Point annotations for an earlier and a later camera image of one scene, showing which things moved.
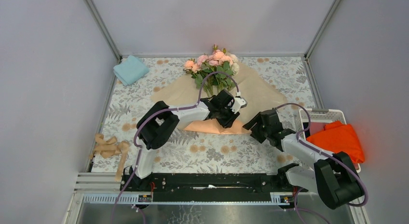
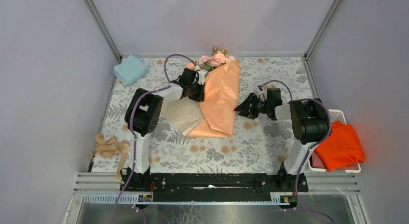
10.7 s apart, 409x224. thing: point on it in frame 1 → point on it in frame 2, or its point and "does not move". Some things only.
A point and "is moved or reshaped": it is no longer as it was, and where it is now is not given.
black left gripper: x=227 y=122 → x=197 y=97
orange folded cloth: x=339 y=137 does not move
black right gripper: x=260 y=138 → x=243 y=107
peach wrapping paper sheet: x=257 y=96 is moved or reshaped
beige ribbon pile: x=108 y=147 does not move
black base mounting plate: x=219 y=188 does not move
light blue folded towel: x=131 y=70 does not move
